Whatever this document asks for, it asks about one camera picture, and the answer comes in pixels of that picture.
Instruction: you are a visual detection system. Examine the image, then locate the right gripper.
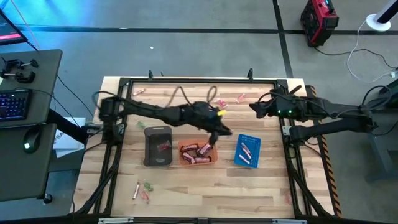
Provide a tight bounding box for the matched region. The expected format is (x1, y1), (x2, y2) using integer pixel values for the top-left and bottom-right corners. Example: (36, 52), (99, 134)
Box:
(248, 90), (301, 121)

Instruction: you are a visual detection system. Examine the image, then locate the blue plastic bin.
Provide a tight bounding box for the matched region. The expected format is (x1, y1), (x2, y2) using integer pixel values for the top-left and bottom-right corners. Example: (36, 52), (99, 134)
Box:
(233, 133), (262, 169)

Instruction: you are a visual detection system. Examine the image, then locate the yellow-black hazard tape strip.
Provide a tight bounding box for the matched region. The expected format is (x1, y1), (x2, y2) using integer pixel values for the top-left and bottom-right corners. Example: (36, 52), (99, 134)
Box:
(306, 85), (343, 218)

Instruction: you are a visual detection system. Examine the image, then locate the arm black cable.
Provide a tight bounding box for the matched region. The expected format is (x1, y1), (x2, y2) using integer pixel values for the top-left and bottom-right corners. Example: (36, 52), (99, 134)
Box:
(362, 85), (392, 110)
(166, 85), (218, 110)

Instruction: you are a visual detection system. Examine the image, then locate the black support bar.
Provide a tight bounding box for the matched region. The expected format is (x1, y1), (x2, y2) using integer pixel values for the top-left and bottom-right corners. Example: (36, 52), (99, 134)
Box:
(46, 108), (91, 144)

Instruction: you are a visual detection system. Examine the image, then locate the black desk top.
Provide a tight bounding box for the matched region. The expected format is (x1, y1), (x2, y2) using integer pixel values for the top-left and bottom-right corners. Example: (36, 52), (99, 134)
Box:
(0, 49), (63, 129)
(0, 123), (58, 202)

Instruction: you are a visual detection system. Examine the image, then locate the dark grey metal stand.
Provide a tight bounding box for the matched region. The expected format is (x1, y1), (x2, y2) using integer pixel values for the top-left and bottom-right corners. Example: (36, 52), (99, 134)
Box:
(362, 77), (398, 183)

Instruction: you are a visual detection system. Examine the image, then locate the black backlit keyboard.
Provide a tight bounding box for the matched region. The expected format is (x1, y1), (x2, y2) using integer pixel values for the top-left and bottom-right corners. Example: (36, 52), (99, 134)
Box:
(0, 88), (33, 122)

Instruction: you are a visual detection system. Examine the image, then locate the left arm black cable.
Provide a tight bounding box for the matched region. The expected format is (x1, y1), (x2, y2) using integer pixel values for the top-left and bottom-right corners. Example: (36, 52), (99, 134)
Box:
(166, 85), (218, 110)

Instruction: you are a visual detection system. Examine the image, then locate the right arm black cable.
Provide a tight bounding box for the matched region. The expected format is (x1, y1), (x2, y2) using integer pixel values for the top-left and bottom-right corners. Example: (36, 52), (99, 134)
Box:
(362, 85), (392, 110)

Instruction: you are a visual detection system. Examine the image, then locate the white cable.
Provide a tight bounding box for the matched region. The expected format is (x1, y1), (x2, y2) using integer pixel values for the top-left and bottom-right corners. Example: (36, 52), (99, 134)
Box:
(346, 18), (398, 84)

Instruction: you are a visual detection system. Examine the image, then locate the computer monitor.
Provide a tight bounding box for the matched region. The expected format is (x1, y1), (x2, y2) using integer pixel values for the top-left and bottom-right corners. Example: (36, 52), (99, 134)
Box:
(0, 8), (29, 47)

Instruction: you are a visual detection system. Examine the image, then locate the black floor cable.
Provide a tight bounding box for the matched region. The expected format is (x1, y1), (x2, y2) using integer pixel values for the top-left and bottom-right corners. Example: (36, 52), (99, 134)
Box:
(313, 45), (398, 70)

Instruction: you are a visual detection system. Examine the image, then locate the black screw clamp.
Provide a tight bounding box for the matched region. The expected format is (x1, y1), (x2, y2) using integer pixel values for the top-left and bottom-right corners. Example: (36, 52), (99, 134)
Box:
(0, 69), (37, 84)
(3, 58), (40, 71)

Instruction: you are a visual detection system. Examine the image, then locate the silver metal bracket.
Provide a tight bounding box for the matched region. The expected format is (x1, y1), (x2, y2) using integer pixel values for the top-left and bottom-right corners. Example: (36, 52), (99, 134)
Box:
(97, 217), (135, 224)
(271, 218), (308, 224)

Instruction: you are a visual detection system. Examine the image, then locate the black computer mouse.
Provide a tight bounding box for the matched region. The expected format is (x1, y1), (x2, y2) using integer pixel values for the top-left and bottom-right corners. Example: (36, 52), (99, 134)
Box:
(22, 126), (42, 154)

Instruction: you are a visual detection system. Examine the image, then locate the red power unit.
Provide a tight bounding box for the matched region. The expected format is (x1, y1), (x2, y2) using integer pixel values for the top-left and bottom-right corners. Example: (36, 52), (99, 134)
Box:
(300, 0), (340, 48)

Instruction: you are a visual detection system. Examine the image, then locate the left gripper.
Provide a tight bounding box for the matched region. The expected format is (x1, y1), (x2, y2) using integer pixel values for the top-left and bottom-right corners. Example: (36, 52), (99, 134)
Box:
(186, 101), (233, 146)

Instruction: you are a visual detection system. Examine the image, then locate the white round fan base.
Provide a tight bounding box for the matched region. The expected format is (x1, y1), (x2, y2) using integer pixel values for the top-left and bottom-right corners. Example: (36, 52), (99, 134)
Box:
(365, 13), (392, 32)

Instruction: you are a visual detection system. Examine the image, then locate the white printed paper box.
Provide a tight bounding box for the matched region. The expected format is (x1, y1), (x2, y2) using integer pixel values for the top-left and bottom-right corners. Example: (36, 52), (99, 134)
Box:
(52, 116), (88, 159)

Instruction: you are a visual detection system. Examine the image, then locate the black plastic bin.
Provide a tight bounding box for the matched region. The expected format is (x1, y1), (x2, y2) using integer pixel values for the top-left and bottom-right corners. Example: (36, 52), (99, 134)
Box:
(142, 125), (174, 167)

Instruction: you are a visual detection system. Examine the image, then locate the orange plastic bin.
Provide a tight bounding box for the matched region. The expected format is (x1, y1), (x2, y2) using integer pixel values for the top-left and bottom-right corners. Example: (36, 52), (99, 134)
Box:
(178, 137), (219, 167)

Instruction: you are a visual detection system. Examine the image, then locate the black fan pole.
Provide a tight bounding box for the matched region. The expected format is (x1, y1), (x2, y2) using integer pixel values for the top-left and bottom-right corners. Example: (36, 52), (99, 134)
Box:
(374, 0), (398, 24)

